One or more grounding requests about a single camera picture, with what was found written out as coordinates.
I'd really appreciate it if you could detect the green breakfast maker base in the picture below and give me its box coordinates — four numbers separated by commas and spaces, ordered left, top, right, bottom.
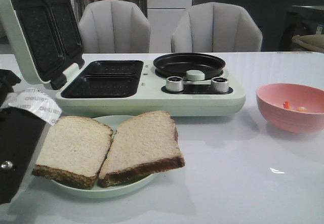
55, 59, 246, 117

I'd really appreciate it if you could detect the silver knob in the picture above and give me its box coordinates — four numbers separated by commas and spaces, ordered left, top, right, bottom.
211, 77, 229, 93
166, 76, 184, 93

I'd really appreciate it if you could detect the beige chair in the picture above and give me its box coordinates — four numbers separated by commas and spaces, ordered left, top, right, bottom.
171, 2, 263, 53
79, 0, 151, 54

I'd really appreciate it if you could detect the green breakfast maker lid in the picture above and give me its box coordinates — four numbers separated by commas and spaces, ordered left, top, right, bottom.
1, 0, 85, 90

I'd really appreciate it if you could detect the bread slice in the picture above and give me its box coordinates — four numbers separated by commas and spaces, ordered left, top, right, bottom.
32, 116, 113, 189
98, 111, 185, 187

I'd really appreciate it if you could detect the olive cushion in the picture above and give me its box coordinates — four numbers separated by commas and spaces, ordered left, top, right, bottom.
292, 34, 324, 53

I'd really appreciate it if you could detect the pink bowl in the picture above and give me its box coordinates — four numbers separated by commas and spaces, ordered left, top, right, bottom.
256, 83, 323, 133

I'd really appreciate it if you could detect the right silver knob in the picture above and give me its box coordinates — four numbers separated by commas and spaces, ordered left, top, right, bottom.
211, 77, 229, 93

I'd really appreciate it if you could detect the red shrimp piece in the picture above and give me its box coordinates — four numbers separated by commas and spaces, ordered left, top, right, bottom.
282, 101, 291, 110

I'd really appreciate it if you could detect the left beige chair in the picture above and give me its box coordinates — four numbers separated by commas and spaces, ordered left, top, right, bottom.
79, 0, 151, 54

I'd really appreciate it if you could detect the orange shrimp piece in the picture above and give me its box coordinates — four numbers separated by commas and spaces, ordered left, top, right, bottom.
296, 107, 307, 112

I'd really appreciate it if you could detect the light green round plate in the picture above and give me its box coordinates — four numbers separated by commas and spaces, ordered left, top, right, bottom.
49, 115, 163, 199

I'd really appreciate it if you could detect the black round frying pan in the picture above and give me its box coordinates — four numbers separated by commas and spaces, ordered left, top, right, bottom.
153, 53, 226, 80

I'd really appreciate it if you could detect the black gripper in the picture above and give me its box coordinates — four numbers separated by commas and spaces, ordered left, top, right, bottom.
1, 69, 62, 204

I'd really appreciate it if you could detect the dark kitchen counter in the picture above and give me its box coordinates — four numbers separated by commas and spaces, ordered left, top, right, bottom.
192, 0, 323, 52

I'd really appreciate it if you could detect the white refrigerator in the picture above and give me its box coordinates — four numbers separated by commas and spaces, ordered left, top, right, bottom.
147, 0, 192, 53

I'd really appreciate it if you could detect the left silver knob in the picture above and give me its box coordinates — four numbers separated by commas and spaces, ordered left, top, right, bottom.
166, 76, 184, 93

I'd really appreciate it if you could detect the right beige chair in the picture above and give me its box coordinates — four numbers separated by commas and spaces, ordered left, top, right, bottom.
171, 2, 263, 53

